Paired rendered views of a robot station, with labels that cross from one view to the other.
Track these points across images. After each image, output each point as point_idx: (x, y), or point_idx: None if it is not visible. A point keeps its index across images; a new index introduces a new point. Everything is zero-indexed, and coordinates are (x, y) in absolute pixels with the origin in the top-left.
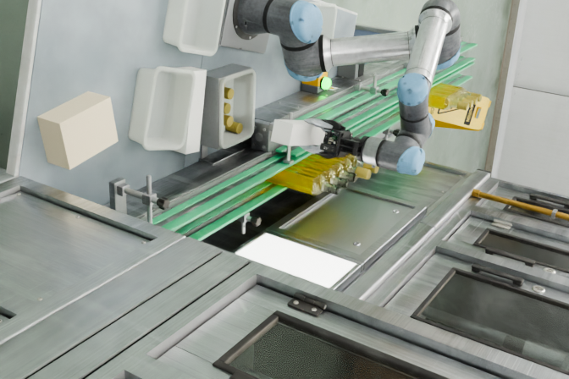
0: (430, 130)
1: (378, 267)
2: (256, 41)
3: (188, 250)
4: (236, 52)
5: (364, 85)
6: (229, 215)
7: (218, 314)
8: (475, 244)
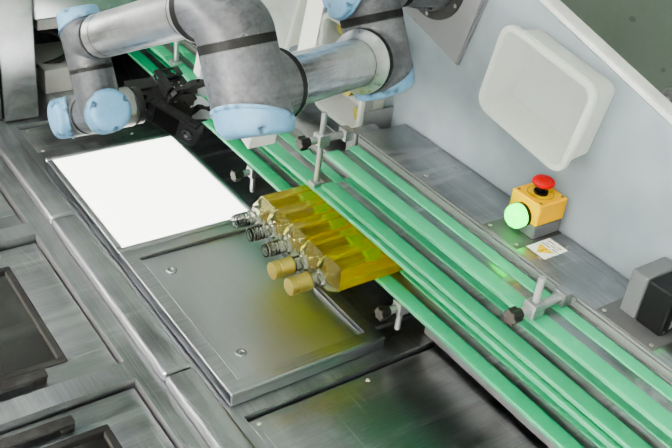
0: (83, 113)
1: (102, 263)
2: (441, 30)
3: None
4: (415, 23)
5: (598, 324)
6: (246, 150)
7: None
8: (102, 425)
